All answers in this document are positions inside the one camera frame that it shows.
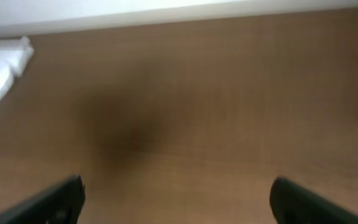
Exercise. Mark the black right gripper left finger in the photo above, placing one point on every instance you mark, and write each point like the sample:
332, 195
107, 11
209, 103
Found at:
60, 203

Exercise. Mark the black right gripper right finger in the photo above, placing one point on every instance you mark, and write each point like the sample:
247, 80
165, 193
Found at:
294, 204

